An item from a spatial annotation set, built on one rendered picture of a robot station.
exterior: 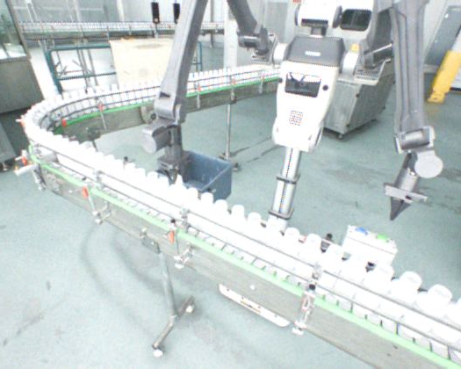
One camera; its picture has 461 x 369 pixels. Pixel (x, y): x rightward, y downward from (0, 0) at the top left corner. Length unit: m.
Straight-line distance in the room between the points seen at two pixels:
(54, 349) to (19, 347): 0.21
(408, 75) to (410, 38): 0.08
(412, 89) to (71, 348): 2.02
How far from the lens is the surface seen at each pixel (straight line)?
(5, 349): 2.19
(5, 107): 5.87
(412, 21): 0.71
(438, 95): 8.23
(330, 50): 1.20
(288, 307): 0.91
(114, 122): 2.26
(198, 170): 1.61
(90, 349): 1.95
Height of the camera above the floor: 1.67
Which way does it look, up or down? 35 degrees down
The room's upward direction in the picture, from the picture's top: 3 degrees clockwise
